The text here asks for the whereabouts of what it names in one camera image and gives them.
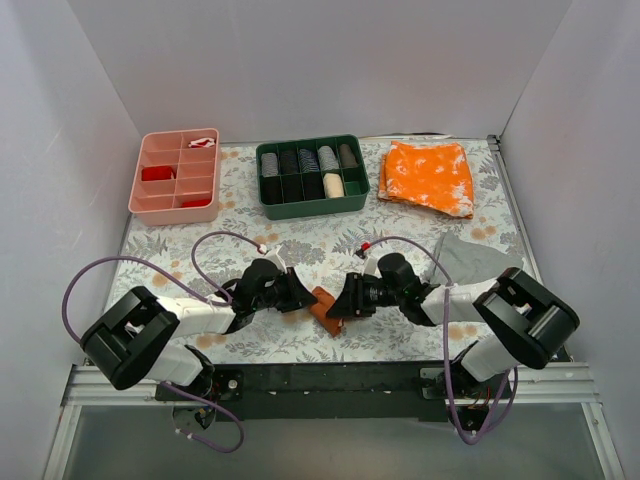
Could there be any orange and cream underwear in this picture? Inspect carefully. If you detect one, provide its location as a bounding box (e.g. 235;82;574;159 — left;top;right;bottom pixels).
309;286;344;337

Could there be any green divided organiser box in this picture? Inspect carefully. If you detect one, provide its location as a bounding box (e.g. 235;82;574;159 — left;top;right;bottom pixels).
256;134;370;220

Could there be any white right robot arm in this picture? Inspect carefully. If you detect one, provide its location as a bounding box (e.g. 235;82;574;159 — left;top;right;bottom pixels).
326;253;580;398

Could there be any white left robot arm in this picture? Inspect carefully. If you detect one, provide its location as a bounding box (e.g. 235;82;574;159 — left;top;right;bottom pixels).
79;258;317;400

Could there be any red rolled underwear front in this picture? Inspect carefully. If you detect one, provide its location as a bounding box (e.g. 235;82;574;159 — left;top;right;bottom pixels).
180;199;211;208

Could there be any red white rolled underwear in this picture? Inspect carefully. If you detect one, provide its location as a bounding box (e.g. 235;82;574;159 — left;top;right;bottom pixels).
187;137;216;149

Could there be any grey folded cloth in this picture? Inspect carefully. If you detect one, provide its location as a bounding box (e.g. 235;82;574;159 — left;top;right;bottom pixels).
433;232;524;284

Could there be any floral patterned table mat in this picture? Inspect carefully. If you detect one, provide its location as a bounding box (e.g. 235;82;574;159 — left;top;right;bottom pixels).
111;140;530;364

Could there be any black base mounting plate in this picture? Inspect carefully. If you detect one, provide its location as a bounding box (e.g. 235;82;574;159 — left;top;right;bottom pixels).
154;360;511;434

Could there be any black rolled sock front left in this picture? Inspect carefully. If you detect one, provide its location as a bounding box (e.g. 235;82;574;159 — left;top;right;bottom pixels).
261;176;283;205

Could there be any black rolled sock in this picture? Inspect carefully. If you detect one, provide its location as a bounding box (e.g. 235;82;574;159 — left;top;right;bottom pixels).
261;176;283;205
302;172;325;201
279;150;299;175
281;174;304;203

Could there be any black rolled sock front middle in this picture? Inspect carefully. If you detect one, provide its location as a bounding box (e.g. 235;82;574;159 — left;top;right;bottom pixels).
281;174;304;203

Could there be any cream rolled sock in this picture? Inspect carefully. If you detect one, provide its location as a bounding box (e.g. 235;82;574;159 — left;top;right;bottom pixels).
323;173;345;199

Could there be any black rolled sock front right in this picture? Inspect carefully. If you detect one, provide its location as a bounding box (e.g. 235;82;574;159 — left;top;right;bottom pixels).
302;172;325;201

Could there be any orange white patterned cloth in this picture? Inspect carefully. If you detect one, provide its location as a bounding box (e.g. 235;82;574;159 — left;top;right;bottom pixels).
378;141;474;218

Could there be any grey striped rolled sock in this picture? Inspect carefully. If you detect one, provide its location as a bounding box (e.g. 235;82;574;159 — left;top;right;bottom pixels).
261;152;279;178

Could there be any blue striped rolled sock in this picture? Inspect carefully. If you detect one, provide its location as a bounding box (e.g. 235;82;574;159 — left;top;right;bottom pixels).
298;148;320;173

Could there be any pink divided organiser box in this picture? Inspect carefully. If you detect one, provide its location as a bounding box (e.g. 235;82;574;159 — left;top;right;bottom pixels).
128;128;221;226

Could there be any dark grey rolled sock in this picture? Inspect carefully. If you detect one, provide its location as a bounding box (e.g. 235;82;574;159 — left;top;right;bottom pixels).
339;143;358;169

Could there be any white grey striped sock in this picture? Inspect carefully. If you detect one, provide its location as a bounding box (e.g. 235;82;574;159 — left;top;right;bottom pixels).
318;145;340;171

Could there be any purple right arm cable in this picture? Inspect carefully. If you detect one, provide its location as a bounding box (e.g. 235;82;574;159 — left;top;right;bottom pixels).
353;235;520;446

